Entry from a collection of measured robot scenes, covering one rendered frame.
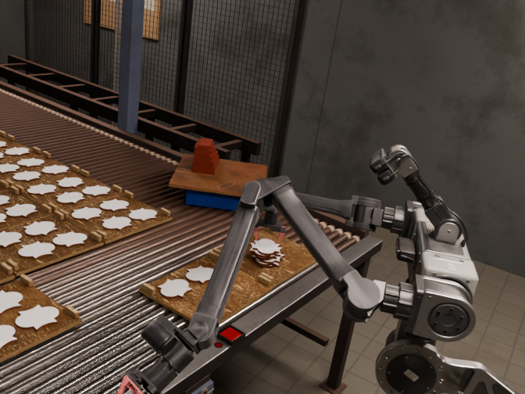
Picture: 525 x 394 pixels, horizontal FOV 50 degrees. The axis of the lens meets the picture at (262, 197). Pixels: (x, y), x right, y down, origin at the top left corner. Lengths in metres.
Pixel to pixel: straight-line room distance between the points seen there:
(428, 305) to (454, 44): 3.81
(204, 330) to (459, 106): 4.01
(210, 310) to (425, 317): 0.50
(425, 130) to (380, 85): 0.57
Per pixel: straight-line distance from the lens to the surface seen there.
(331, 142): 5.46
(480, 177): 5.11
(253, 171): 3.24
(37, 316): 2.09
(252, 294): 2.27
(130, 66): 3.93
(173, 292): 2.20
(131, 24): 3.88
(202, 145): 3.08
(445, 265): 1.46
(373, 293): 1.35
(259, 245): 2.47
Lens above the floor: 2.14
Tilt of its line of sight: 22 degrees down
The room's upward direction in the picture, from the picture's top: 9 degrees clockwise
